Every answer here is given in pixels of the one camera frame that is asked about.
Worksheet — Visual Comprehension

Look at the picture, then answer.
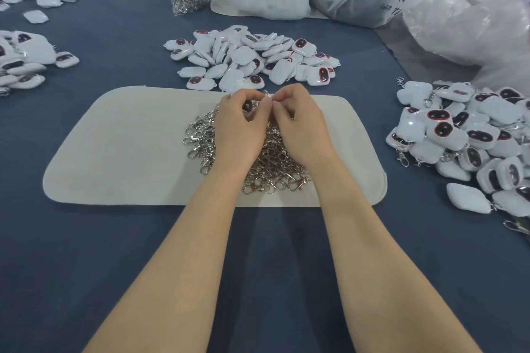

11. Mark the person's right hand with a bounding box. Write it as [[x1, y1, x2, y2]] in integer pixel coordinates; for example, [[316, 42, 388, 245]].
[[271, 84, 336, 169]]

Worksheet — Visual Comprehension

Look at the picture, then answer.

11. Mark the person's left hand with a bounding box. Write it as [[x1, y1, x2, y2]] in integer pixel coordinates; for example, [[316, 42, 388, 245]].
[[214, 89, 273, 169]]

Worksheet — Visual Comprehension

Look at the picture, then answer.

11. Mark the white fob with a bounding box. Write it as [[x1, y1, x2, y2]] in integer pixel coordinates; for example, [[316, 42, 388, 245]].
[[241, 94, 266, 115]]

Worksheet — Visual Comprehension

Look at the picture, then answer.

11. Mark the pile of metal clasps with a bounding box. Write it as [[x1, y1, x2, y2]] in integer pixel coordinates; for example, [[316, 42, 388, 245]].
[[183, 104, 313, 195]]

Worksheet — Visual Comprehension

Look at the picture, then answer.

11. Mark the pile of finished fobs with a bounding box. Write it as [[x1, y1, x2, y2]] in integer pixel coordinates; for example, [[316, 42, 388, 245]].
[[386, 77, 530, 238]]

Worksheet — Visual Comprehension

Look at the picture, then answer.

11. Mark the person's right forearm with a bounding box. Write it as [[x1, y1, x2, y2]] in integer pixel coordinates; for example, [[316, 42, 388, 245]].
[[310, 157, 483, 353]]

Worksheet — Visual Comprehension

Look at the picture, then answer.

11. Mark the person's left forearm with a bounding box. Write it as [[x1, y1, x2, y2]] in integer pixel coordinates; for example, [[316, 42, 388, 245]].
[[83, 162, 258, 353]]

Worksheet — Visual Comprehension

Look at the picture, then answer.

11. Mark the cream felt work mat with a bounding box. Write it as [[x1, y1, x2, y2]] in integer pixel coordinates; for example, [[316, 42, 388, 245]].
[[43, 86, 389, 207]]

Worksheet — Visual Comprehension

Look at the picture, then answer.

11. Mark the crumpled clear plastic bag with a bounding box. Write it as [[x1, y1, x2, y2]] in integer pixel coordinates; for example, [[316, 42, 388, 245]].
[[403, 0, 530, 93]]

